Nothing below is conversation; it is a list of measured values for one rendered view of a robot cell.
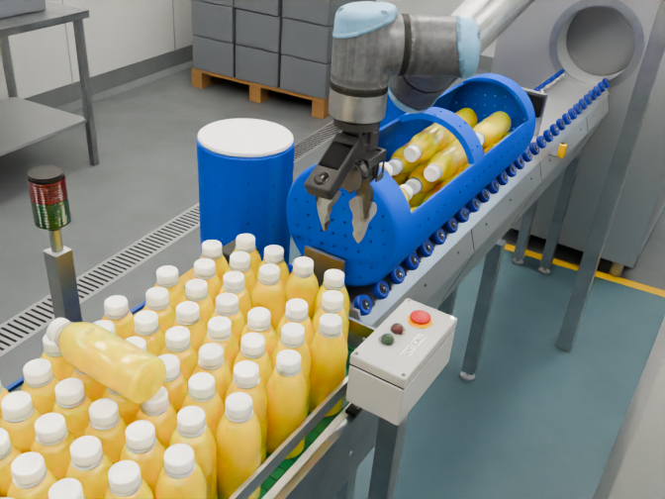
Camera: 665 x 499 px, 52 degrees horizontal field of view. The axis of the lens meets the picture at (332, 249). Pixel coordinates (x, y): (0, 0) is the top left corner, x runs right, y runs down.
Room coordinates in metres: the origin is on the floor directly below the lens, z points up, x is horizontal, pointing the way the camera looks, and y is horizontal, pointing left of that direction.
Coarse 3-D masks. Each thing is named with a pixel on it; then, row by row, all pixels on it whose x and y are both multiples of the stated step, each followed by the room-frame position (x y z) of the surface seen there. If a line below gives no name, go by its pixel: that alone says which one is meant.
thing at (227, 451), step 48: (144, 336) 0.90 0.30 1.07; (192, 336) 0.92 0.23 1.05; (0, 384) 0.75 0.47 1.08; (48, 384) 0.77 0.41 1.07; (96, 384) 0.79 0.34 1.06; (288, 384) 0.82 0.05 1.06; (96, 432) 0.68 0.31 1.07; (240, 432) 0.71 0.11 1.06; (288, 432) 0.81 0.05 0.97; (0, 480) 0.60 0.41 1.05; (48, 480) 0.60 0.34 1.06; (96, 480) 0.61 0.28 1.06; (144, 480) 0.61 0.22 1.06; (192, 480) 0.62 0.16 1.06; (240, 480) 0.70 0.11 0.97
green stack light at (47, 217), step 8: (64, 200) 1.09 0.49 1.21; (32, 208) 1.07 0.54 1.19; (40, 208) 1.06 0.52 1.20; (48, 208) 1.06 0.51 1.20; (56, 208) 1.07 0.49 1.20; (64, 208) 1.08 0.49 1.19; (40, 216) 1.06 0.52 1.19; (48, 216) 1.06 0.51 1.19; (56, 216) 1.07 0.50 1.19; (64, 216) 1.08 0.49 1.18; (40, 224) 1.06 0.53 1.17; (48, 224) 1.06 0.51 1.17; (56, 224) 1.07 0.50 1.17; (64, 224) 1.08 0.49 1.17
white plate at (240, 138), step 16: (208, 128) 1.92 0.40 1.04; (224, 128) 1.93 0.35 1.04; (240, 128) 1.94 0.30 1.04; (256, 128) 1.95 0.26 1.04; (272, 128) 1.96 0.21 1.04; (208, 144) 1.80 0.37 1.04; (224, 144) 1.81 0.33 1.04; (240, 144) 1.82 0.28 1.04; (256, 144) 1.83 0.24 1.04; (272, 144) 1.84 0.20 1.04; (288, 144) 1.85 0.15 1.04
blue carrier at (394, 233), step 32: (448, 96) 2.04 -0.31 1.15; (480, 96) 2.05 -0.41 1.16; (512, 96) 2.00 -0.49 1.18; (384, 128) 1.60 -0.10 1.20; (416, 128) 1.89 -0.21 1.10; (448, 128) 1.60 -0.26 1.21; (512, 128) 1.99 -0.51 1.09; (480, 160) 1.59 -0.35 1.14; (512, 160) 1.84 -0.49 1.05; (384, 192) 1.24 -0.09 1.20; (448, 192) 1.42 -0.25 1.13; (288, 224) 1.35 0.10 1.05; (320, 224) 1.30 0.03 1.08; (384, 224) 1.23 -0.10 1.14; (416, 224) 1.28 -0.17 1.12; (352, 256) 1.26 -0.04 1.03; (384, 256) 1.23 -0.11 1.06
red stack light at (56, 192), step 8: (64, 176) 1.10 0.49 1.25; (32, 184) 1.06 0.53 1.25; (40, 184) 1.06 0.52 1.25; (48, 184) 1.07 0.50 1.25; (56, 184) 1.07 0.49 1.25; (64, 184) 1.09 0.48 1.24; (32, 192) 1.06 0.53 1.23; (40, 192) 1.06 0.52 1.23; (48, 192) 1.06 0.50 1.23; (56, 192) 1.07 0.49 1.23; (64, 192) 1.09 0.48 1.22; (32, 200) 1.07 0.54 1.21; (40, 200) 1.06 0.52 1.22; (48, 200) 1.06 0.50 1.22; (56, 200) 1.07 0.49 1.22
